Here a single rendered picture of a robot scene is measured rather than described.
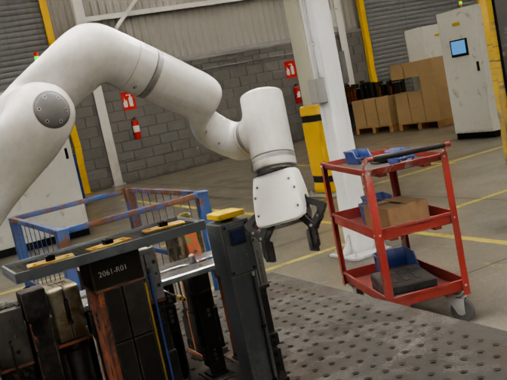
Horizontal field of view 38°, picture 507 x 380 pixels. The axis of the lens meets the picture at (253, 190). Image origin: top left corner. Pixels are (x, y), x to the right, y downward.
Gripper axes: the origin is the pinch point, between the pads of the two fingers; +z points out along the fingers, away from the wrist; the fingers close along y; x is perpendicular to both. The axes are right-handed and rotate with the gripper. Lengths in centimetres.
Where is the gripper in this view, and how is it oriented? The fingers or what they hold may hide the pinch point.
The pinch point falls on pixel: (292, 251)
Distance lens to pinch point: 137.3
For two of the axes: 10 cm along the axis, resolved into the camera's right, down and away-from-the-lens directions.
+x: 4.8, 1.1, 8.7
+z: 1.8, 9.6, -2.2
